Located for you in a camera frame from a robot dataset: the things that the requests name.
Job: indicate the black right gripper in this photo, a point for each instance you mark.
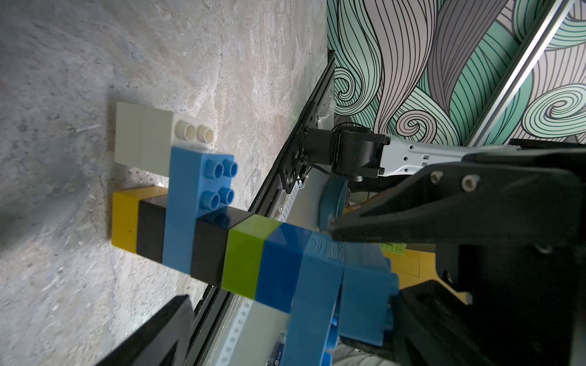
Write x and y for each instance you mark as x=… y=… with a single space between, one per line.
x=525 y=299

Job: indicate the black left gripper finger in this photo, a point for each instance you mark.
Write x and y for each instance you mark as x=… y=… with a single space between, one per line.
x=162 y=340

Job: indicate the black lego brick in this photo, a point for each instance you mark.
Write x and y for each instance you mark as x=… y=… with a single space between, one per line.
x=210 y=243
x=150 y=227

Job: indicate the green lego brick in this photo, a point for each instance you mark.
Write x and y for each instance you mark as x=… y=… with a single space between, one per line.
x=243 y=255

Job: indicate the yellow lego brick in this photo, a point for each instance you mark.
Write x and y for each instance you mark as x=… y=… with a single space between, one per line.
x=125 y=211

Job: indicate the blue square lego brick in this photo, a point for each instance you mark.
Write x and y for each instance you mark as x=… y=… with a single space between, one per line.
x=282 y=256

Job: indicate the blue long lego brick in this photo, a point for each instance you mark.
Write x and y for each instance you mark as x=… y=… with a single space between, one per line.
x=199 y=183

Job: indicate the cream lego brick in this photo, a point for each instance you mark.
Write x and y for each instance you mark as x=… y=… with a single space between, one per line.
x=144 y=136

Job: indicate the small blue lego brick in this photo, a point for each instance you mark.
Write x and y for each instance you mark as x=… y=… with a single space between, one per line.
x=365 y=301

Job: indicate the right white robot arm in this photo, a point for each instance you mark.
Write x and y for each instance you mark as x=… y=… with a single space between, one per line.
x=355 y=153

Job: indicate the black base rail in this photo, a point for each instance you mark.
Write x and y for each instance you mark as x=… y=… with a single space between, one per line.
x=212 y=308

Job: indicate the white slotted cable duct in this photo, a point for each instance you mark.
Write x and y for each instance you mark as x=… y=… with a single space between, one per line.
x=248 y=334

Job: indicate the aluminium rail right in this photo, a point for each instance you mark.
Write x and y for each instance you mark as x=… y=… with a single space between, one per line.
x=530 y=51

